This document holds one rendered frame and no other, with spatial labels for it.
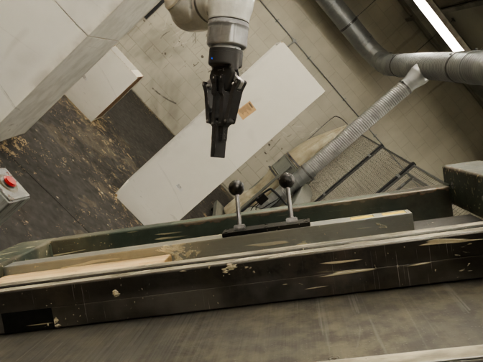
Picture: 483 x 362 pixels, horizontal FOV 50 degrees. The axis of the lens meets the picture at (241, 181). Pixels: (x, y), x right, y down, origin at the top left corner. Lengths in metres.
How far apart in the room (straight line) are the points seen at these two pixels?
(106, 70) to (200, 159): 1.77
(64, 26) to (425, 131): 7.44
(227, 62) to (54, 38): 2.29
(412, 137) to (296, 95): 5.21
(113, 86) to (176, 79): 3.24
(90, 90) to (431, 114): 6.00
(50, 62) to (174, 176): 1.87
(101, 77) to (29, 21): 2.70
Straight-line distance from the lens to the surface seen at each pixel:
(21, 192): 1.62
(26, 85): 3.41
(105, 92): 6.01
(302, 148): 6.89
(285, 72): 4.68
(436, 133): 9.81
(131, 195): 4.90
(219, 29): 1.15
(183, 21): 1.30
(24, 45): 3.40
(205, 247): 1.19
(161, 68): 9.13
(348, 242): 0.83
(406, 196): 1.43
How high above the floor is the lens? 1.63
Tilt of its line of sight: 8 degrees down
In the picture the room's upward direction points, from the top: 49 degrees clockwise
